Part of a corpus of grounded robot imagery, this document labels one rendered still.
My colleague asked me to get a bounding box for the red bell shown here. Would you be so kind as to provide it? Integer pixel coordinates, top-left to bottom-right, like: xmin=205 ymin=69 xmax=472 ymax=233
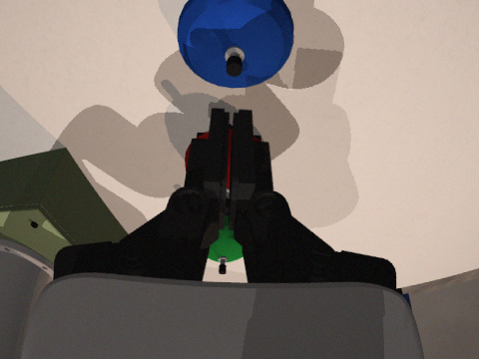
xmin=185 ymin=124 xmax=261 ymax=213

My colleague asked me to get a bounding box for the green dome bell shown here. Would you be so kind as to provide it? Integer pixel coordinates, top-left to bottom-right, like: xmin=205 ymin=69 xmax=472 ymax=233
xmin=208 ymin=213 xmax=243 ymax=274

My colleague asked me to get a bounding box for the blue bell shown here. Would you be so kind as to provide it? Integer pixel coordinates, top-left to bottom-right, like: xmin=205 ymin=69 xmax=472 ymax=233
xmin=178 ymin=0 xmax=293 ymax=88

